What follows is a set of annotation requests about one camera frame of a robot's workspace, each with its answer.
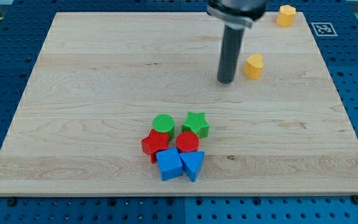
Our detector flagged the yellow hexagon block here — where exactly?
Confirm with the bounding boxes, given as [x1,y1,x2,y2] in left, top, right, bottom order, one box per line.
[276,5,296,27]

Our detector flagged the blue triangle block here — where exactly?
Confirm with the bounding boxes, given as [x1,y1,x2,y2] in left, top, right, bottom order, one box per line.
[180,151,205,182]

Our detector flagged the green star block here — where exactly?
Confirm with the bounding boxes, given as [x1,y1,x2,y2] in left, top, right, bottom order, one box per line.
[181,111,209,138]

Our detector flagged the red cylinder block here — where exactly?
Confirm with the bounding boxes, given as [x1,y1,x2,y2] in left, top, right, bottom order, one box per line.
[176,131,200,152]

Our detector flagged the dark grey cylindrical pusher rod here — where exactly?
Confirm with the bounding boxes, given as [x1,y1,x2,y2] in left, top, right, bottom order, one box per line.
[217,25,244,83]

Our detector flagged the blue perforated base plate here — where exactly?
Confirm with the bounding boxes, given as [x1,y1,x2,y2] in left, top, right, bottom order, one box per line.
[0,1,358,223]

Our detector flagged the red star block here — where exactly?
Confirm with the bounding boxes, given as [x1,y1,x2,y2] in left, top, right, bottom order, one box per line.
[141,129,169,164]

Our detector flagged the white fiducial marker tag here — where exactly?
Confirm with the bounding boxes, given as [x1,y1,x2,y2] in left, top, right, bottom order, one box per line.
[311,22,337,37]

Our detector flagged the blue cube block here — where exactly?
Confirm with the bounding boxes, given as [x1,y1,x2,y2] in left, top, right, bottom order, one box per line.
[156,147,183,181]

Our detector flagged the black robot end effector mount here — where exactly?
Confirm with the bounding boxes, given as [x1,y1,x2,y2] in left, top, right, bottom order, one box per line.
[206,0,269,30]

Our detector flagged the yellow heart block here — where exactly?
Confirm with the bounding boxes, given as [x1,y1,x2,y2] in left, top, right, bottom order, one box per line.
[243,54,264,80]

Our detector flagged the wooden board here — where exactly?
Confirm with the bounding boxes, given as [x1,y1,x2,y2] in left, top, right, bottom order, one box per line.
[0,12,358,197]

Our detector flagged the green cylinder block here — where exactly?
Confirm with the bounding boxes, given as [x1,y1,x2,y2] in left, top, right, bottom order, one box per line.
[152,114,175,141]

